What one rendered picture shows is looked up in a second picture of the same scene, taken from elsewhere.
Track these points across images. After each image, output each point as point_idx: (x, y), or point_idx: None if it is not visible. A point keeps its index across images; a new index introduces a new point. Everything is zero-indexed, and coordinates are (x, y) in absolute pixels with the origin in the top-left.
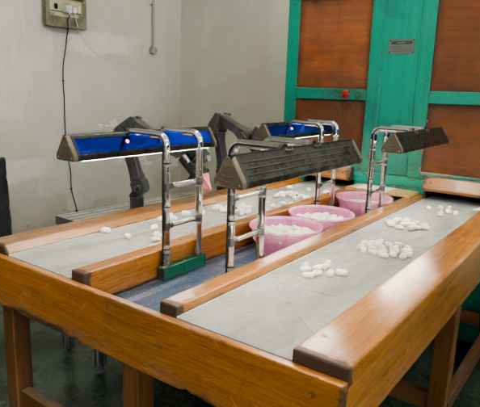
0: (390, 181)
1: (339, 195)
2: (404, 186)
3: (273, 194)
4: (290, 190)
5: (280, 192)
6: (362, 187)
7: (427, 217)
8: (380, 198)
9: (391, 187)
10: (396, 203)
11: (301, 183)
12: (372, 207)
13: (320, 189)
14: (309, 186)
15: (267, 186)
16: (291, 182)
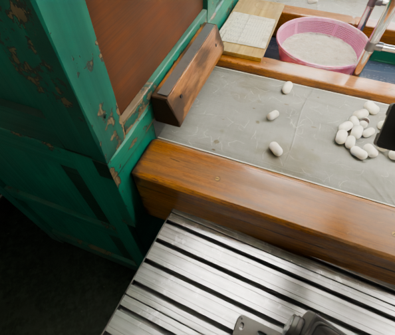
0: (226, 6)
1: (317, 68)
2: (232, 2)
3: (363, 170)
4: (286, 147)
5: (375, 149)
6: (260, 40)
7: (357, 5)
8: (369, 17)
9: (233, 14)
10: (332, 16)
11: (186, 140)
12: (355, 39)
13: (239, 102)
14: (221, 121)
15: (324, 189)
16: (207, 153)
